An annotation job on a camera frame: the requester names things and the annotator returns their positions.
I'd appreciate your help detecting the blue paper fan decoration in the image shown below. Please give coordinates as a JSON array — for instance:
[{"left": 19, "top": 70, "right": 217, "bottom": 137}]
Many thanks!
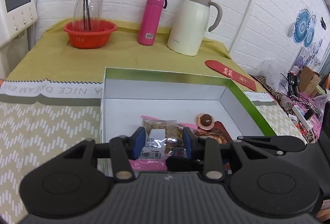
[{"left": 288, "top": 9, "right": 317, "bottom": 48}]

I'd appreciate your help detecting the red plastic basket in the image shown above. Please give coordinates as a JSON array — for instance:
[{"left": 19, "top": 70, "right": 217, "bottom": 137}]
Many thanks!
[{"left": 63, "top": 20, "right": 118, "bottom": 49}]

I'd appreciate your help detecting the olive yellow cloth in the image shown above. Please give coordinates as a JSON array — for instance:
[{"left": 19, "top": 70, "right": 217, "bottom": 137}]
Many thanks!
[{"left": 1, "top": 20, "right": 248, "bottom": 93}]

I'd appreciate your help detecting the beige chevron mat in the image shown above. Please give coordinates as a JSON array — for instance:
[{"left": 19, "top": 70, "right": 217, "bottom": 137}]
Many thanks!
[{"left": 0, "top": 79, "right": 310, "bottom": 224}]

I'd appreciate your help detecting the clear pink cookie packet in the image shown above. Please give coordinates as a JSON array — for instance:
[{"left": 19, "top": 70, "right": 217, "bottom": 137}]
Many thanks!
[{"left": 130, "top": 116, "right": 187, "bottom": 172}]

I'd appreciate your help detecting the clear glass carafe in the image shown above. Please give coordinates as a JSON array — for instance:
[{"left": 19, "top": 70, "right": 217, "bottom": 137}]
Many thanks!
[{"left": 72, "top": 0, "right": 102, "bottom": 32}]

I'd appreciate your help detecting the brown cardboard box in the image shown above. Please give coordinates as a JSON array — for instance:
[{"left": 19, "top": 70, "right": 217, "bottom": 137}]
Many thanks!
[{"left": 299, "top": 66, "right": 321, "bottom": 96}]

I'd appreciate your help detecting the cream thermal jug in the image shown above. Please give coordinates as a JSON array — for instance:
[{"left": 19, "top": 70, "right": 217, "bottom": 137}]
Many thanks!
[{"left": 167, "top": 0, "right": 223, "bottom": 56}]

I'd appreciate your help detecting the white power strip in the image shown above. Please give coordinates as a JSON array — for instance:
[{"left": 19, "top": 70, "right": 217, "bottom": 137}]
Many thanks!
[{"left": 292, "top": 105, "right": 313, "bottom": 130}]

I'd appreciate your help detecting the pink thermos bottle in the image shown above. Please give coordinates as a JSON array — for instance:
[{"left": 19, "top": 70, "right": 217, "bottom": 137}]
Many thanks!
[{"left": 138, "top": 0, "right": 167, "bottom": 46}]

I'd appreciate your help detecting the red envelope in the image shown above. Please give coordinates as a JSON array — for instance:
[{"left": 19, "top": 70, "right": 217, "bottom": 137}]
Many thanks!
[{"left": 204, "top": 60, "right": 257, "bottom": 92}]

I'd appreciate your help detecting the chocolate jelly cup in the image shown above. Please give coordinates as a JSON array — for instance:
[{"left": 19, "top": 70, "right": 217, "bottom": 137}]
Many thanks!
[{"left": 197, "top": 113, "right": 215, "bottom": 131}]

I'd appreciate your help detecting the dark red snack packet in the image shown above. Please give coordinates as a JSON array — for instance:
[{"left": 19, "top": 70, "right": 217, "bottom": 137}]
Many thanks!
[{"left": 193, "top": 120, "right": 233, "bottom": 170}]

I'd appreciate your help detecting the white touchscreen appliance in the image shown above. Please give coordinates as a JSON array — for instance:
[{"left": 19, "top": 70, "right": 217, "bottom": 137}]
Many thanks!
[{"left": 0, "top": 0, "right": 38, "bottom": 46}]

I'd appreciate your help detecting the black straw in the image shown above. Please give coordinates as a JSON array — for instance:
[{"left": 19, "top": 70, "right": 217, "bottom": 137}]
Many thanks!
[{"left": 83, "top": 0, "right": 91, "bottom": 31}]

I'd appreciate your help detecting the green cardboard box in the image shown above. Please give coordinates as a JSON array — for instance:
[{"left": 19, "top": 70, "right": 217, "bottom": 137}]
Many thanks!
[{"left": 100, "top": 66, "right": 277, "bottom": 178}]

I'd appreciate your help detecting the leopard print cloth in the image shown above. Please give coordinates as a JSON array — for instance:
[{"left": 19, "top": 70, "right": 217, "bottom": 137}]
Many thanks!
[{"left": 252, "top": 75, "right": 293, "bottom": 113}]

